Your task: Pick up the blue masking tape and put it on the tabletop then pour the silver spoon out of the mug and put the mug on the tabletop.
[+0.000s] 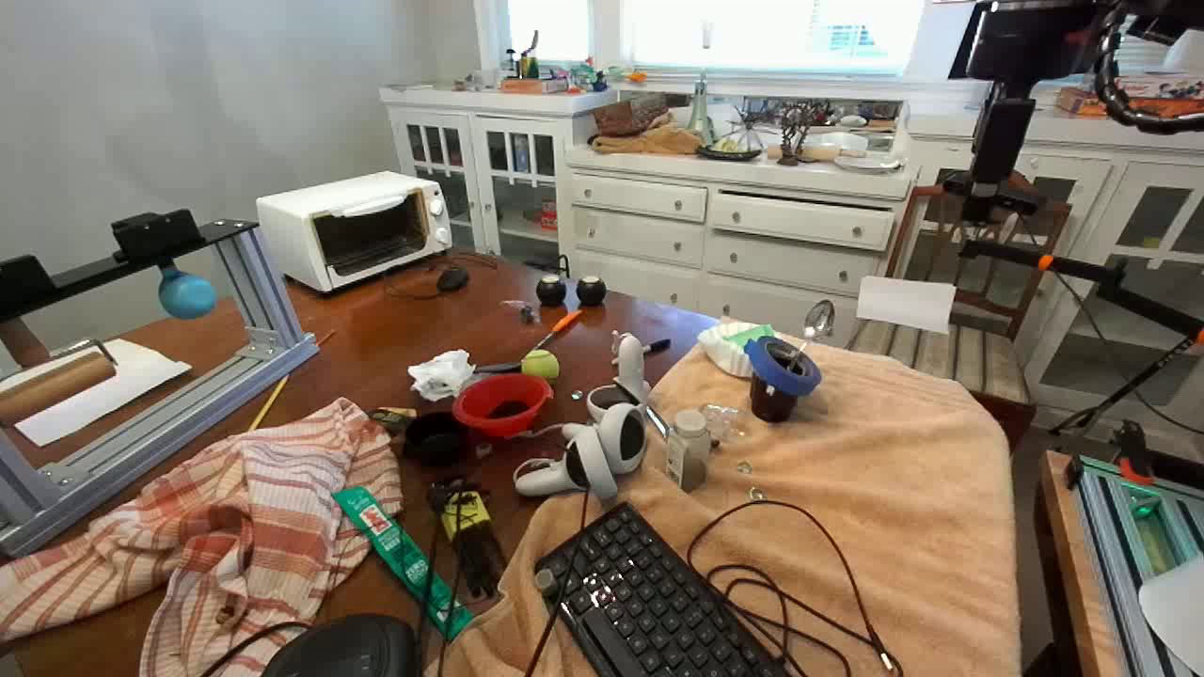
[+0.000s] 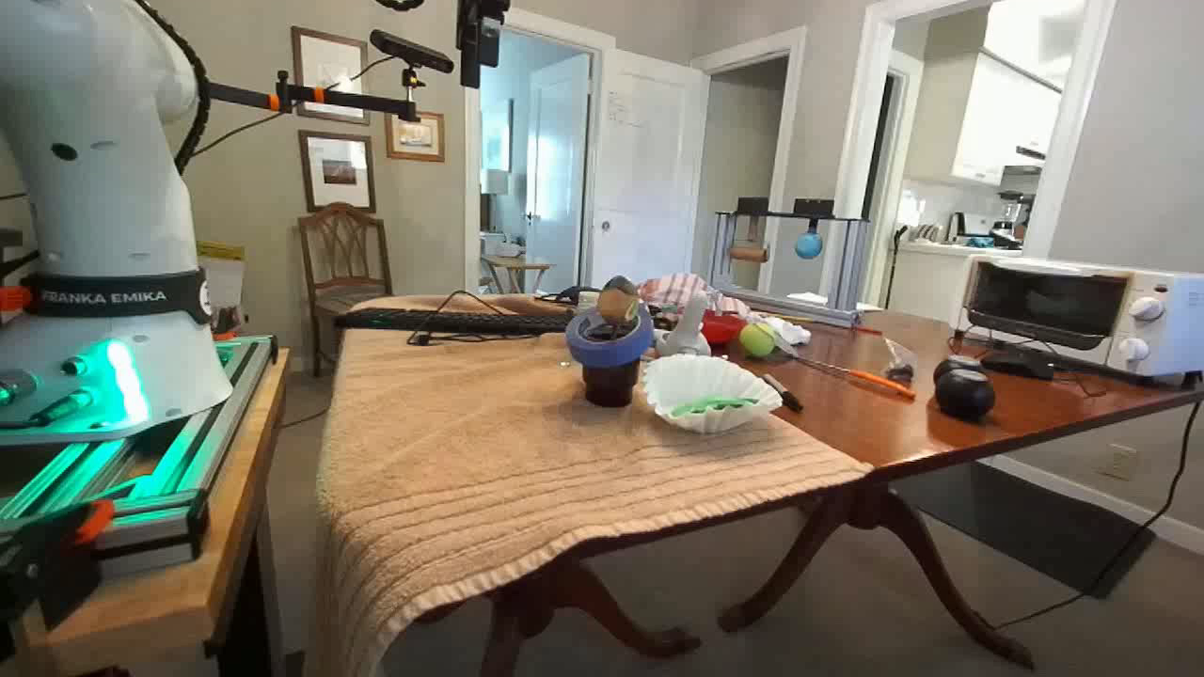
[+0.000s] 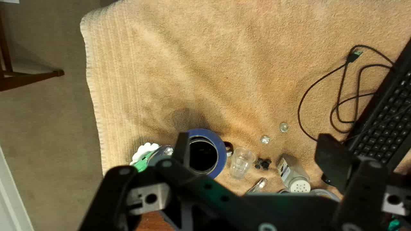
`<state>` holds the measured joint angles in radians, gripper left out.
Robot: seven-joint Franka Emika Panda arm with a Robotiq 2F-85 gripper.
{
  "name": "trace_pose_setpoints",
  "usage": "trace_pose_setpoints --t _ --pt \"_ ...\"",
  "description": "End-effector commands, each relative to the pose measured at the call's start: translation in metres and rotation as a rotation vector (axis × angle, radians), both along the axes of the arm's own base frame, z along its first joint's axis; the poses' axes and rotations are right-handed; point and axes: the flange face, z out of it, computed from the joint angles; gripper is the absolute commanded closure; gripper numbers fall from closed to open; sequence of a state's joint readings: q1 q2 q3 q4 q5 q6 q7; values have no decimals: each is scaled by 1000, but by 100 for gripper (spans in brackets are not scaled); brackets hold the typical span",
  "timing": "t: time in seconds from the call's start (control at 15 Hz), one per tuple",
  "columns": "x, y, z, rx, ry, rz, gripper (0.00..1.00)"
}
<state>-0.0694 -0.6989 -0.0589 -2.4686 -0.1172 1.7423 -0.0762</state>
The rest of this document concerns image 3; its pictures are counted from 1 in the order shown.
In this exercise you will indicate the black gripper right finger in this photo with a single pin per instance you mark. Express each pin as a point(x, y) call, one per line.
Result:
point(374, 196)

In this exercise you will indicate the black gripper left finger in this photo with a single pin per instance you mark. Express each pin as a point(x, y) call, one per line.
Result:
point(186, 199)

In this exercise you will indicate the silver metal spoon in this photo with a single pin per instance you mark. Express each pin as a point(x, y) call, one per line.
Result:
point(257, 186)

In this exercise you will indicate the black computer keyboard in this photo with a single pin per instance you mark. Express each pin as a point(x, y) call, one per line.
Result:
point(383, 131)

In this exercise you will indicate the small clear shot glass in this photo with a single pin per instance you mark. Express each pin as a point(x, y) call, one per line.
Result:
point(240, 161)

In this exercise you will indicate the glass spice shaker white lid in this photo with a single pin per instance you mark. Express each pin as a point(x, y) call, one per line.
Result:
point(293, 175)

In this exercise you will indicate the beige towel table cover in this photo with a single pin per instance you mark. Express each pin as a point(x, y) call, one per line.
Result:
point(261, 73)

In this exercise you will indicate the dark wooden chair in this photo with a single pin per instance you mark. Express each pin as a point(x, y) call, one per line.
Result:
point(12, 75)

